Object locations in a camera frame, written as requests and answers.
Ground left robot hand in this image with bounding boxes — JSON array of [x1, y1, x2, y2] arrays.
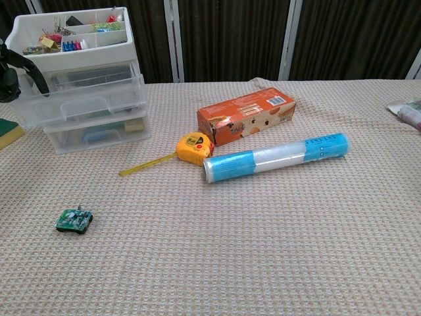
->
[[0, 38, 51, 103]]

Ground clear drawer with green board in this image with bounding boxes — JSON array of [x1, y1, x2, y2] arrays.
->
[[9, 61, 148, 130]]

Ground white organizer trays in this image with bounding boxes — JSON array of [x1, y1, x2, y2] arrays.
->
[[5, 6, 153, 156]]

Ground small green circuit board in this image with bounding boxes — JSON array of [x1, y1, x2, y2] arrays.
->
[[53, 203, 95, 235]]

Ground clear drawer with tan block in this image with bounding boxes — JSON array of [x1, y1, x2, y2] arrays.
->
[[43, 110, 153, 156]]

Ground clear plastic drawer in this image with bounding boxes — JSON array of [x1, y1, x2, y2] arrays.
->
[[42, 107, 149, 129]]

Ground orange biscuit box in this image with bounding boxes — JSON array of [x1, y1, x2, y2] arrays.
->
[[196, 87, 299, 147]]

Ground green yellow sponge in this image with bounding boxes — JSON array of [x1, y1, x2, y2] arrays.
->
[[0, 118, 26, 151]]

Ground colourful clip pile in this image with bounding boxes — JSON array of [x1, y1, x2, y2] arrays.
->
[[37, 31, 64, 53]]

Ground black pleated curtain panel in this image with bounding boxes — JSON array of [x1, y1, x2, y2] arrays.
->
[[34, 0, 175, 85], [177, 0, 292, 83], [289, 0, 421, 82], [0, 0, 34, 93]]

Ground blue red white pushpins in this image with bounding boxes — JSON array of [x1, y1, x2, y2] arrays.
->
[[61, 38, 89, 53]]

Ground metal binder clips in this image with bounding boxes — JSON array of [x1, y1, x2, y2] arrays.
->
[[52, 15, 79, 37]]

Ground dark green flat board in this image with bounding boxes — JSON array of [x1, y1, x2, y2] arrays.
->
[[67, 65, 131, 85]]

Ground blue green small packet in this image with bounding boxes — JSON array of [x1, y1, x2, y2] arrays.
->
[[90, 22, 121, 33]]

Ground tan rectangular block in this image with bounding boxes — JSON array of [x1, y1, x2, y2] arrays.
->
[[124, 118, 145, 133]]

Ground yellow tape measure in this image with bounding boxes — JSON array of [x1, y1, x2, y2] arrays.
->
[[118, 130, 216, 178]]

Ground beige woven tablecloth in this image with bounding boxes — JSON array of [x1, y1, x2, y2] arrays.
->
[[0, 77, 421, 316]]

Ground blue white cling film roll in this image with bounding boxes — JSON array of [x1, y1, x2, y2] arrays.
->
[[202, 132, 352, 185]]

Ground floral printed packet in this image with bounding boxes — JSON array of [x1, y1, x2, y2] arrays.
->
[[386, 98, 421, 132]]

